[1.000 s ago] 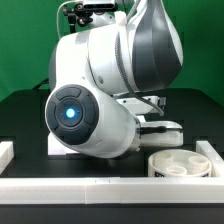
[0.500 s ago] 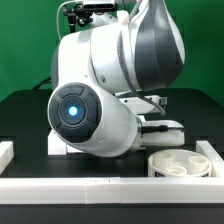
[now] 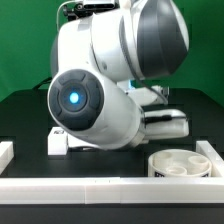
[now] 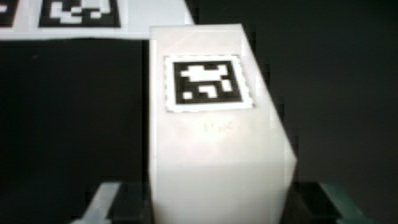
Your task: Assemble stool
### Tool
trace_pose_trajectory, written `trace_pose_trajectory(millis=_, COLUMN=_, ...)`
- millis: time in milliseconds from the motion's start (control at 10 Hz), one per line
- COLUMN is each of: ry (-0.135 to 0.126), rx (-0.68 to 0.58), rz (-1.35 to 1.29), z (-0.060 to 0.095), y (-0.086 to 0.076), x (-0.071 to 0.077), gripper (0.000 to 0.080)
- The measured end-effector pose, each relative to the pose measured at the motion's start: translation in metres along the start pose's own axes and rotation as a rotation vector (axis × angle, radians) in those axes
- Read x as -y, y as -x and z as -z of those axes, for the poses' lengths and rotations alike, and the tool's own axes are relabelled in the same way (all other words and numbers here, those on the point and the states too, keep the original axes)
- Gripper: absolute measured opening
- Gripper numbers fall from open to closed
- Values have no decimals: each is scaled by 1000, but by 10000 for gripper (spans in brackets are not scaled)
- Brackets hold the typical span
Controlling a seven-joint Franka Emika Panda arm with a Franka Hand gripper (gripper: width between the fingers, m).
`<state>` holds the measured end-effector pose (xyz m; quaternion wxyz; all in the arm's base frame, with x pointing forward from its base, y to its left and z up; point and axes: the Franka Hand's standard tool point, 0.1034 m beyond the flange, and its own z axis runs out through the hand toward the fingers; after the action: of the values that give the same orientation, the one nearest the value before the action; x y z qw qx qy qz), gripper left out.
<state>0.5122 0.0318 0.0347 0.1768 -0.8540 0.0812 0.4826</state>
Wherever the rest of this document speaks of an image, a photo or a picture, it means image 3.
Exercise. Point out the white left fence rail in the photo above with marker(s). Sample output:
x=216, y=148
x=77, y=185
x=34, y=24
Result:
x=6, y=154

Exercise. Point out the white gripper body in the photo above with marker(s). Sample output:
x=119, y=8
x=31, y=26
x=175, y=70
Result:
x=165, y=124

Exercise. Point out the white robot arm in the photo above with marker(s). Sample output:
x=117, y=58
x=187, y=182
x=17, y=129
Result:
x=104, y=45

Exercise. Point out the white overhead camera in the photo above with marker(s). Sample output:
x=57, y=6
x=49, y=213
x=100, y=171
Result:
x=98, y=4

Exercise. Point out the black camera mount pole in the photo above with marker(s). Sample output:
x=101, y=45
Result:
x=73, y=13

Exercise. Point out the white front fence rail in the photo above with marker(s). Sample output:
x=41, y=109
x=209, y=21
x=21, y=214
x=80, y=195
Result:
x=111, y=190

